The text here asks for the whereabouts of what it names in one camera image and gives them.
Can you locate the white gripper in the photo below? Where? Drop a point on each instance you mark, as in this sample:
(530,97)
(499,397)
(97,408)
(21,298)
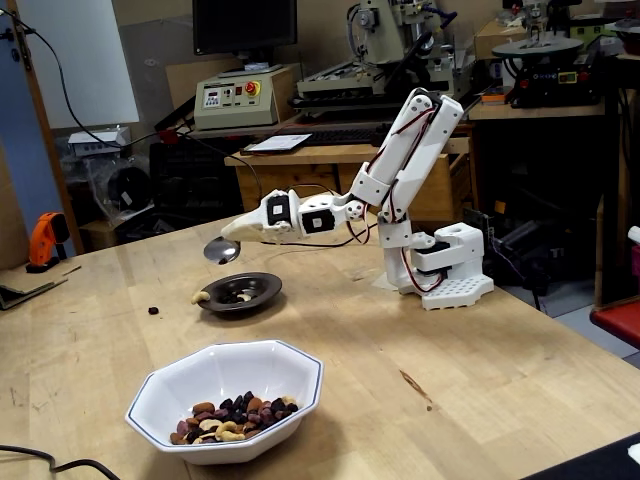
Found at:
(270,218)

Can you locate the bent metal spoon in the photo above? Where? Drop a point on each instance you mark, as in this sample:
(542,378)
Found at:
(220,250)

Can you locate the scooped nuts and raisins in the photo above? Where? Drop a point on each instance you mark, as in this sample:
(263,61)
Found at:
(235,297)

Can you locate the pale curved cashew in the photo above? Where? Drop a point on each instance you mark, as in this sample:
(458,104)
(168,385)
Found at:
(200,297)

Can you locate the nut and raisin mix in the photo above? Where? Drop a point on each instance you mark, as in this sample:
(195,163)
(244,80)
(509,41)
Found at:
(235,420)

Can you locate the white octagonal bowl blue rim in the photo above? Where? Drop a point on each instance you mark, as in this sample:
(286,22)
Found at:
(160,405)

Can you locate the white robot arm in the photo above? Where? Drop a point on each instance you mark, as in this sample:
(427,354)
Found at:
(415,150)

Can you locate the brown plate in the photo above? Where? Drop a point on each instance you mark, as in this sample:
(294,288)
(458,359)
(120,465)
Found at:
(267,287)

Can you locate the wooden desk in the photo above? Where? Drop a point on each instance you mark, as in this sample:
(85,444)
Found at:
(300,175)

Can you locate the black plastic crate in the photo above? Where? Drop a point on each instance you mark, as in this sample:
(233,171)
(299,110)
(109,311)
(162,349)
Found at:
(190,175)

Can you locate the tablet with white screen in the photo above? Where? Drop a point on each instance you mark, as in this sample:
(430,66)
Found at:
(277,143)

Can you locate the beige control box red button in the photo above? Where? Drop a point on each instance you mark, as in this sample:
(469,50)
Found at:
(235,112)

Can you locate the clear plastic bag black item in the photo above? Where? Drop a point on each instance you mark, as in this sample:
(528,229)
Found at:
(127,187)

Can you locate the black keyboard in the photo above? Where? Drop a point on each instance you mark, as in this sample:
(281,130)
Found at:
(345,136)

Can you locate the pale paper sheet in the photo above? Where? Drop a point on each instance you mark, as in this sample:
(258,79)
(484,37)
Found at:
(382,283)

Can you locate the white power strip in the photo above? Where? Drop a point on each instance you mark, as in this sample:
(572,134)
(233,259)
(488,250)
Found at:
(97,142)

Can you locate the black computer monitor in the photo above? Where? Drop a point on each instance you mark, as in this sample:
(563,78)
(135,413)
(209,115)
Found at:
(245,25)

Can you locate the orange and black tool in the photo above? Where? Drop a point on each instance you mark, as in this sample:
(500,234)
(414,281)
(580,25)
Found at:
(45,237)

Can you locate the green controller board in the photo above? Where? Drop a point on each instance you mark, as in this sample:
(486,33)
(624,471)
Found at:
(477,220)

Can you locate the flat cardboard pieces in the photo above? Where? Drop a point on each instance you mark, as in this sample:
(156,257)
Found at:
(25,282)

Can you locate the white board panel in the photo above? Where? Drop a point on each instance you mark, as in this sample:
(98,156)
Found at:
(90,60)

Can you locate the beige milling machine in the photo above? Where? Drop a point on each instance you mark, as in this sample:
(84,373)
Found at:
(385,30)

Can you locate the brown cardboard box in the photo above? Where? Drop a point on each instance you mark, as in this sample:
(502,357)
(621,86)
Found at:
(495,40)

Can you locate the wooden workbench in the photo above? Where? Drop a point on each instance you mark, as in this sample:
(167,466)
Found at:
(540,111)

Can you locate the black scroll saw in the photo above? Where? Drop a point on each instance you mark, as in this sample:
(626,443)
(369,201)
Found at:
(550,80)

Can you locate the red padded chair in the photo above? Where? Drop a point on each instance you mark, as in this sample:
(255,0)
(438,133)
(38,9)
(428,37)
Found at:
(620,320)

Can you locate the white object with pink edge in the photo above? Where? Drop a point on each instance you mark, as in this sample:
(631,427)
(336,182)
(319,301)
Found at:
(636,250)

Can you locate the large black box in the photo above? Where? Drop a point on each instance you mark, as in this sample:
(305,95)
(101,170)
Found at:
(600,462)

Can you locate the wooden post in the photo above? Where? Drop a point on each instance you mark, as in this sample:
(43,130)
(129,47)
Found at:
(45,140)

